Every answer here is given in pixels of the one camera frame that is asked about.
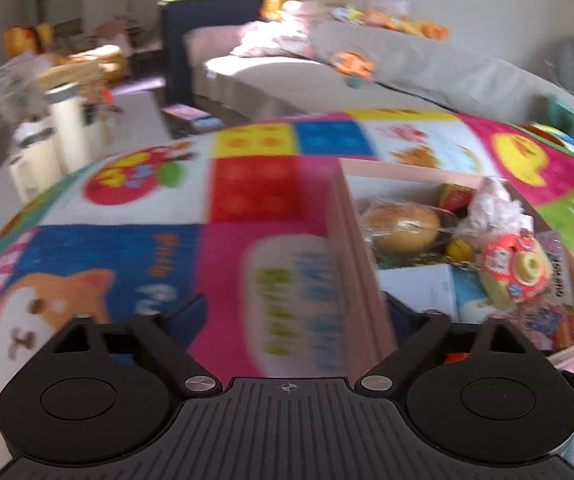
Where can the white blue package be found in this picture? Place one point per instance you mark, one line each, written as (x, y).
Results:
(472, 295)

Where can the small yellow ball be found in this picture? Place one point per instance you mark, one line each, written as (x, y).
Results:
(458, 249)

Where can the pink flat book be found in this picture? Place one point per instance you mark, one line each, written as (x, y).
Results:
(182, 111)

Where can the pink round toy camera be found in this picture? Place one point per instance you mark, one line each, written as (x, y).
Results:
(507, 265)

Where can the orange plush toy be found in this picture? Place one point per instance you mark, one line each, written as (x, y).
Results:
(19, 40)

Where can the pile of colourful toys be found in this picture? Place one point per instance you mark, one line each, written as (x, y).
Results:
(402, 20)

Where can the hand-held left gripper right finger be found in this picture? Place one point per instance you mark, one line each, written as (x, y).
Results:
(407, 325)

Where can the white box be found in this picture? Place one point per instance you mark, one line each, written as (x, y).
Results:
(417, 285)

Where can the pink cardboard box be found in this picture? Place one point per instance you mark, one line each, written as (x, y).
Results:
(362, 280)

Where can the toy burger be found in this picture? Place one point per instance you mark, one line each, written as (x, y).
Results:
(402, 227)

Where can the colourful printed play mat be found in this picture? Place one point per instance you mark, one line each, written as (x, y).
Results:
(257, 185)

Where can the small red toy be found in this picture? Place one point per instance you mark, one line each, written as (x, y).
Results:
(454, 196)

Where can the clear plastic bag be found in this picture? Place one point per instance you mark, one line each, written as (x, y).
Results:
(497, 205)

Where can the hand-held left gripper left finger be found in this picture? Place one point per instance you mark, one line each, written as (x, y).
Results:
(189, 312)

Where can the pink blanket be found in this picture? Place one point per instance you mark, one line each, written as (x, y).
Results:
(277, 40)

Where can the tall white canister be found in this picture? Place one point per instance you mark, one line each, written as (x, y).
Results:
(72, 135)

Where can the short white canister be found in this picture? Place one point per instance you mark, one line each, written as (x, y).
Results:
(32, 165)

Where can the grey sofa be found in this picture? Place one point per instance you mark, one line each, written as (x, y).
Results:
(292, 80)

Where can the dark fish tank cabinet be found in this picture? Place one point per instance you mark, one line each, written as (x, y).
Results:
(177, 60)

